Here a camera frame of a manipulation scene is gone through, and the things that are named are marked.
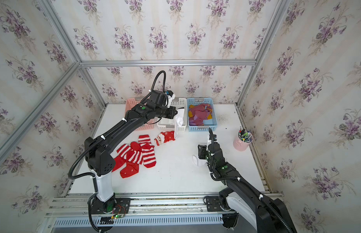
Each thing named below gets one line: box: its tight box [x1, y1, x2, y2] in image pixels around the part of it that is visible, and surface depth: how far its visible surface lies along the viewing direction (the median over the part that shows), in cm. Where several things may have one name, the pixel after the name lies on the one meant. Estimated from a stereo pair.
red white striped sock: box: [116, 134, 157, 169], surface depth 92 cm
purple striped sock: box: [188, 103, 214, 126], surface depth 110 cm
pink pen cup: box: [232, 133, 254, 152], surface depth 90 cm
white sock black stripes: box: [192, 154, 208, 167], surface depth 90 cm
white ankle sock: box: [174, 108, 185, 140], surface depth 88 cm
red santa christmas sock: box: [154, 130, 176, 147], surface depth 100 cm
